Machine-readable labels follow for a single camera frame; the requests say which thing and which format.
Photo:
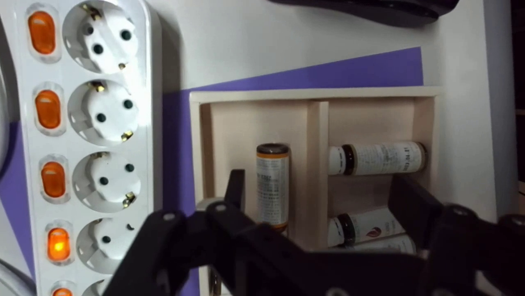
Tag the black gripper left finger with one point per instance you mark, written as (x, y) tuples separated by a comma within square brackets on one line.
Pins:
[(180, 246)]

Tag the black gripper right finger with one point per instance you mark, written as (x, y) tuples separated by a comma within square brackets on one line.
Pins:
[(469, 246)]

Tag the wooden compartment tray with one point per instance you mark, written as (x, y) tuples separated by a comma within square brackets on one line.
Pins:
[(316, 164)]

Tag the white power strip orange switches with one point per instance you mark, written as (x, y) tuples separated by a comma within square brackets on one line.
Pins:
[(144, 82)]

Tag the purple mat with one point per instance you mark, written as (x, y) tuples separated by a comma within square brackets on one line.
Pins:
[(328, 74)]

